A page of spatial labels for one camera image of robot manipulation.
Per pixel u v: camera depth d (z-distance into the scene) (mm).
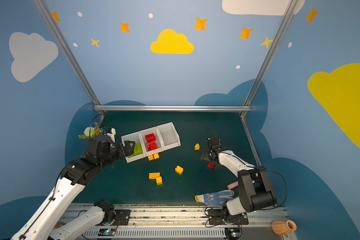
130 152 630
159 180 839
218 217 749
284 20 738
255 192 442
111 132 627
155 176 883
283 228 648
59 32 770
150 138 1036
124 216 751
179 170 890
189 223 740
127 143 639
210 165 905
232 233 713
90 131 902
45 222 384
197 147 1000
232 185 839
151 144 1004
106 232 705
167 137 1054
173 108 1270
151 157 950
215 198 801
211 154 686
